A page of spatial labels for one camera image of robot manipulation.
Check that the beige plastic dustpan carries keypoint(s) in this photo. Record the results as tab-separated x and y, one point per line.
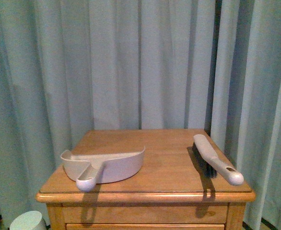
90	169

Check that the white round space heater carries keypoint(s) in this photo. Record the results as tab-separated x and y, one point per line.
31	220

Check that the light teal curtain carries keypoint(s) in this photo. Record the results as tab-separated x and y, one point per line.
69	66

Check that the beige hand brush black bristles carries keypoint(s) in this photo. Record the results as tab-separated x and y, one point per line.
213	165

